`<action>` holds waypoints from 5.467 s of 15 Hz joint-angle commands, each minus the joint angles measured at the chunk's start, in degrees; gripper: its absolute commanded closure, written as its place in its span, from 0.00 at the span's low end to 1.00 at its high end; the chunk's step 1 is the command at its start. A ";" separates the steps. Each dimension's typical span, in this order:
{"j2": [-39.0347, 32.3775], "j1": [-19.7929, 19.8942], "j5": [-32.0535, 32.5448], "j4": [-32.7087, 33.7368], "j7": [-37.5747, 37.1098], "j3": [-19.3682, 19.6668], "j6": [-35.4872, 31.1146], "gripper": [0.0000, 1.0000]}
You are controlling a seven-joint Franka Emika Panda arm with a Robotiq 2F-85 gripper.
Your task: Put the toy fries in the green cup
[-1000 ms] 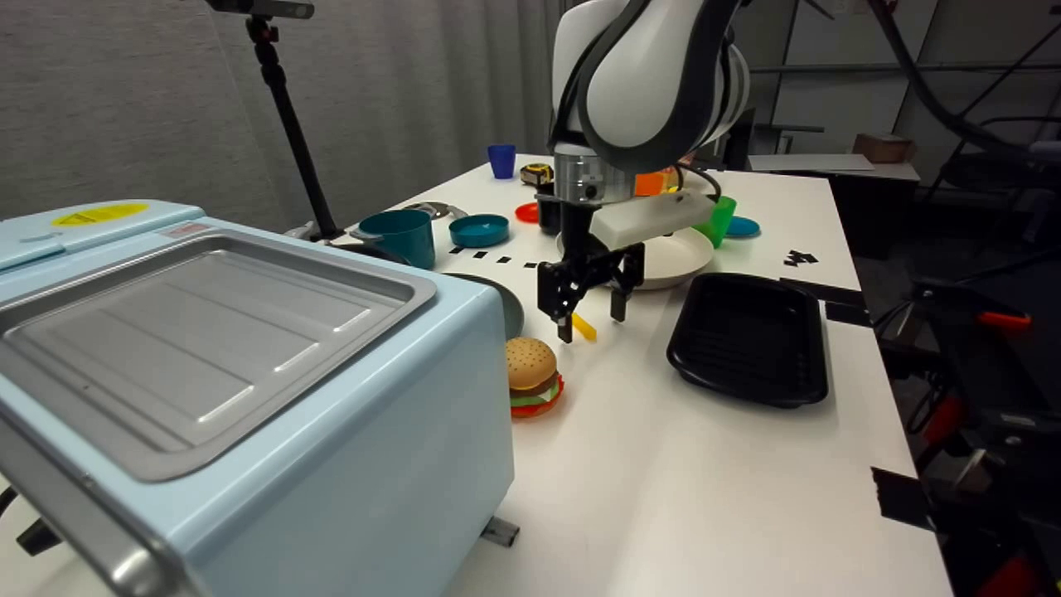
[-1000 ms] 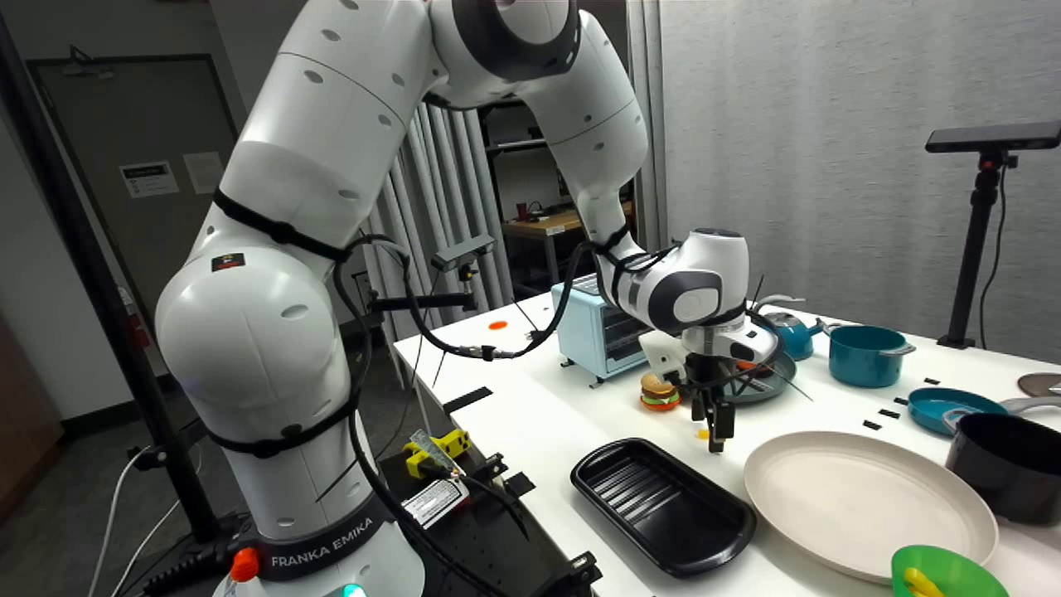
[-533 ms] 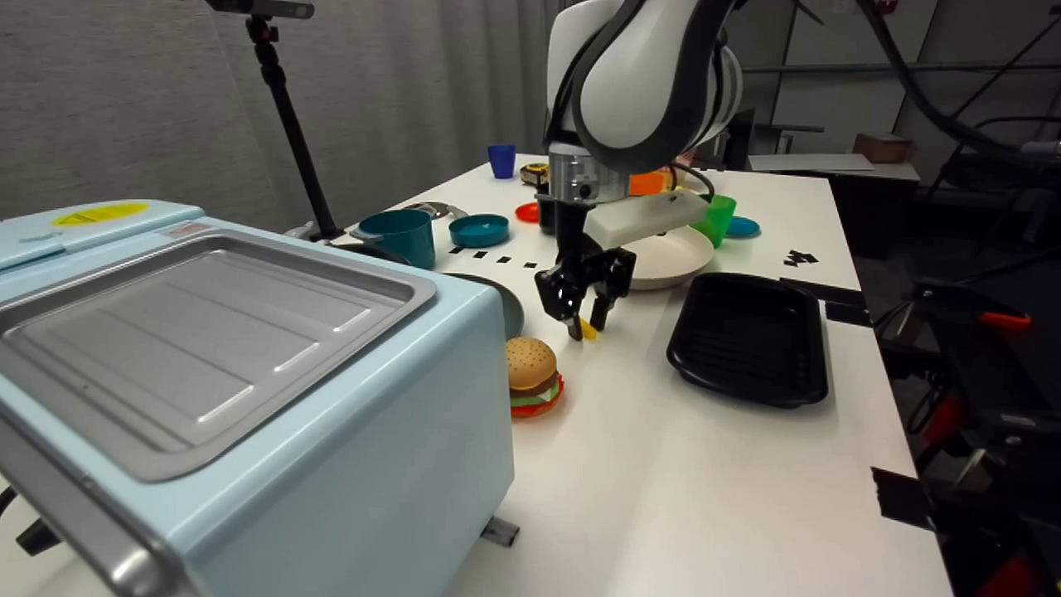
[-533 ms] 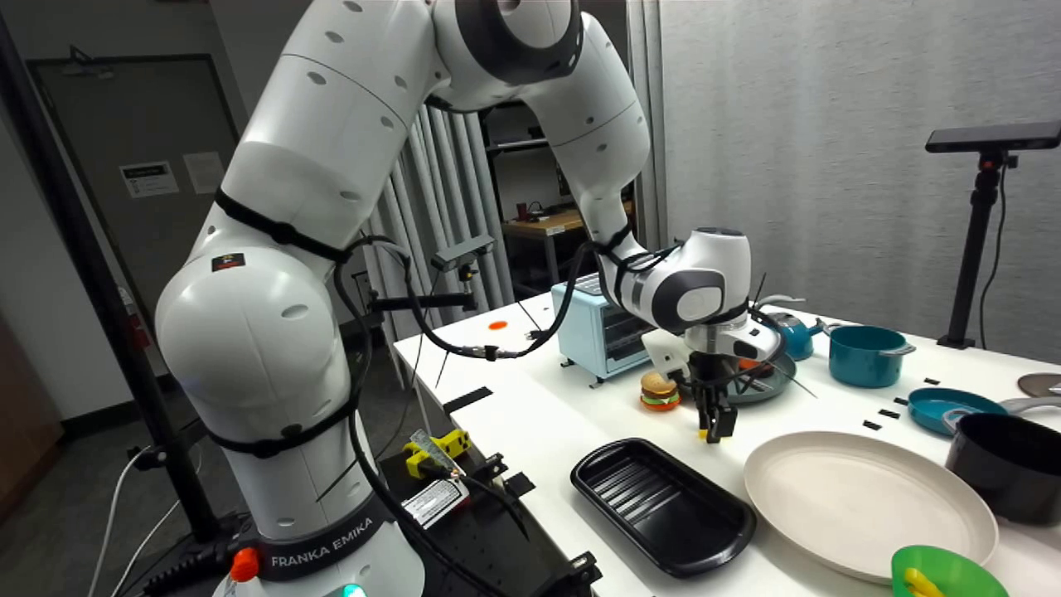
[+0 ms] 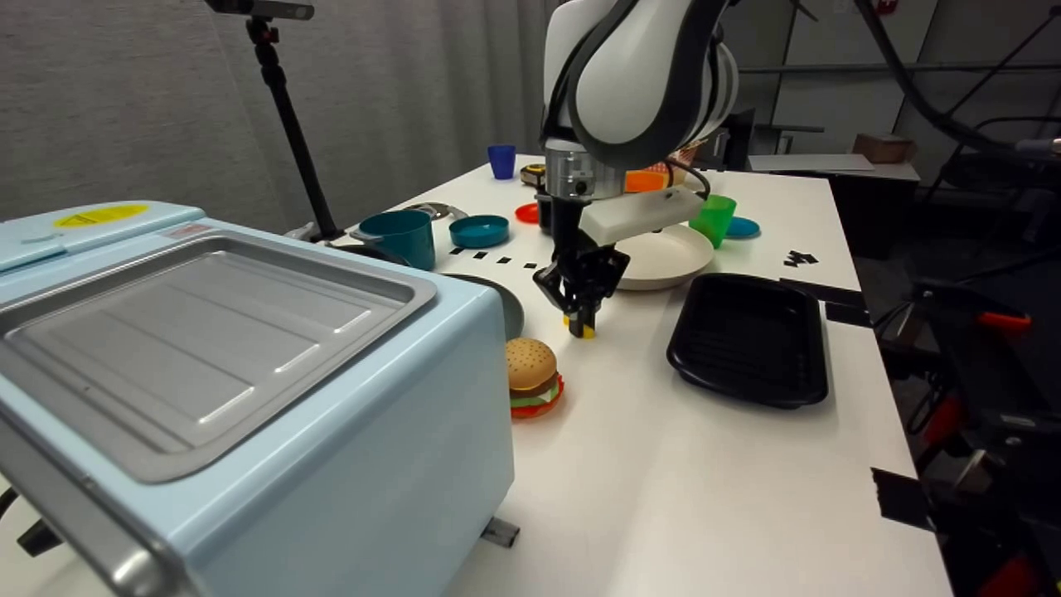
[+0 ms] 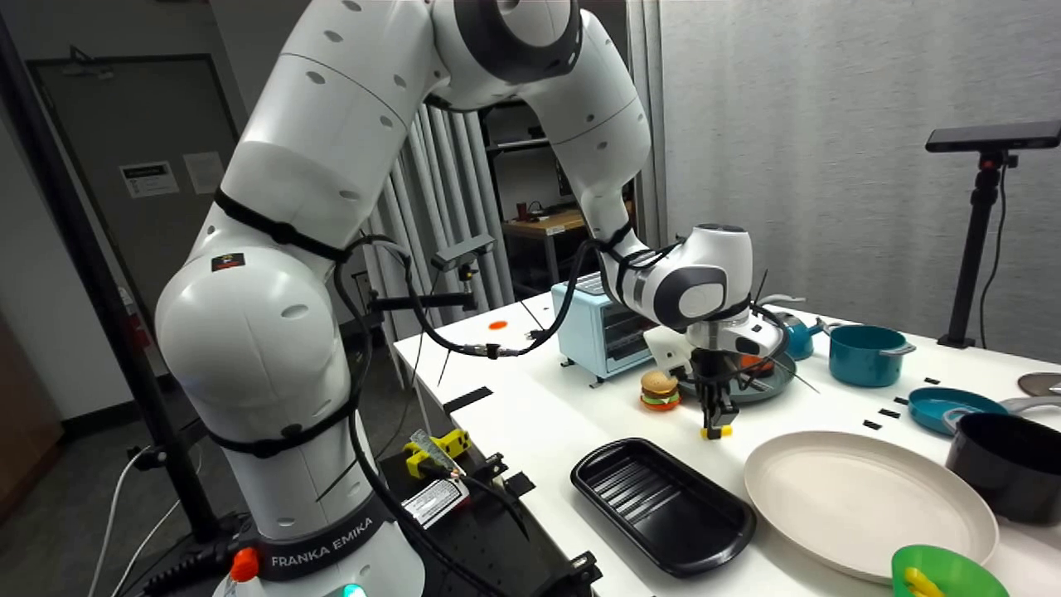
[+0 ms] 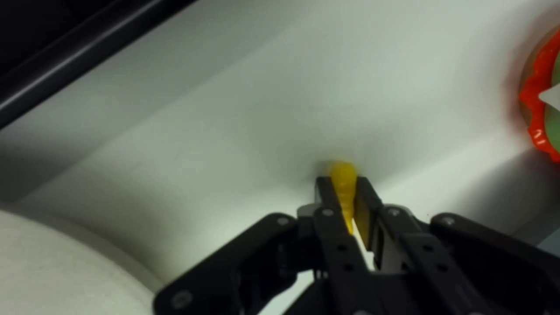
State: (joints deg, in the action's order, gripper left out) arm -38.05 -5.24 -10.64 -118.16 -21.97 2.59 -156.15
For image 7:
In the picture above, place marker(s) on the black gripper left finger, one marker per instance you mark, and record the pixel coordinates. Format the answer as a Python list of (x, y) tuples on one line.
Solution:
[(264, 263)]

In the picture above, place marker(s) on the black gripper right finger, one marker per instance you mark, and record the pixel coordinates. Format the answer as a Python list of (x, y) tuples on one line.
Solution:
[(467, 263)]

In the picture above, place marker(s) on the yellow toy fry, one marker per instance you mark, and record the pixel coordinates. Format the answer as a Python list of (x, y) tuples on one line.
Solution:
[(344, 180)]

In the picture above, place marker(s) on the toy burger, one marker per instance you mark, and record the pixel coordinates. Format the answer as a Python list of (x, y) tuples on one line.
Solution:
[(537, 98)]

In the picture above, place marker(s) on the beige round plate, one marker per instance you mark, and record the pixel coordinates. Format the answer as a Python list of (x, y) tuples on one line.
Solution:
[(59, 268)]

